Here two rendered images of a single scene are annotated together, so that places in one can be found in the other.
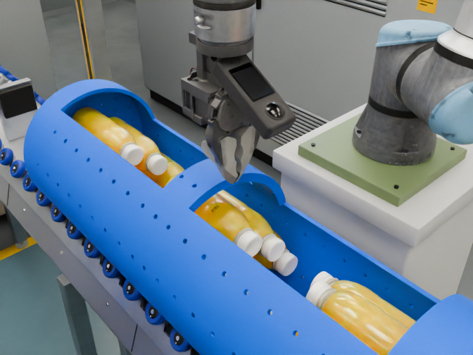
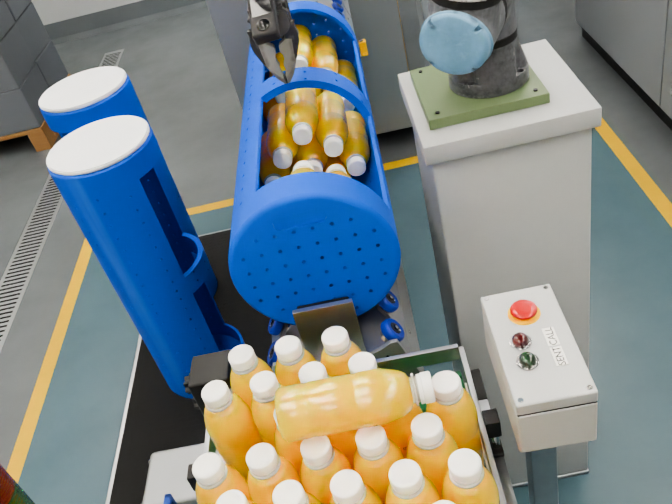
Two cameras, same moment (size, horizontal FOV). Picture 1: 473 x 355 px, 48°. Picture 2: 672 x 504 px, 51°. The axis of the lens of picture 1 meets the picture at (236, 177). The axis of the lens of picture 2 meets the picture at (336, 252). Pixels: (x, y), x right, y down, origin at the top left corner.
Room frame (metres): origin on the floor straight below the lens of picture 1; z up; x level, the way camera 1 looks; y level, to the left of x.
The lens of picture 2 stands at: (-0.23, -0.94, 1.81)
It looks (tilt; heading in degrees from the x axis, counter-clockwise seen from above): 38 degrees down; 48
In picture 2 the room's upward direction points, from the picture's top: 16 degrees counter-clockwise
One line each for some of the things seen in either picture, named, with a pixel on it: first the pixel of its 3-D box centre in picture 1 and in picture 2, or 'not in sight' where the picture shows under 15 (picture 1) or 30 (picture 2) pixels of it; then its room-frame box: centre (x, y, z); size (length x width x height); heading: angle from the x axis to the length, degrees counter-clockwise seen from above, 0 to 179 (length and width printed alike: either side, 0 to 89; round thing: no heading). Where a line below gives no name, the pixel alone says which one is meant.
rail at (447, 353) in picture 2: not in sight; (336, 374); (0.26, -0.33, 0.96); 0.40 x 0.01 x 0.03; 131
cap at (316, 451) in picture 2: not in sight; (315, 447); (0.08, -0.47, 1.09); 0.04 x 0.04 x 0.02
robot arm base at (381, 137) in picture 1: (397, 120); (486, 55); (0.87, -0.29, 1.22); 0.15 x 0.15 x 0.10
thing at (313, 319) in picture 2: not in sight; (330, 329); (0.32, -0.28, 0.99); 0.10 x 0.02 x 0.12; 131
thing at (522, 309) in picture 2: not in sight; (523, 310); (0.39, -0.60, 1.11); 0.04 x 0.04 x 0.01
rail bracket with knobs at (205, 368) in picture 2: not in sight; (221, 386); (0.15, -0.16, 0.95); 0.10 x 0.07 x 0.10; 131
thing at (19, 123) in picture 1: (19, 110); not in sight; (1.32, 0.60, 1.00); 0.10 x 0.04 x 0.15; 131
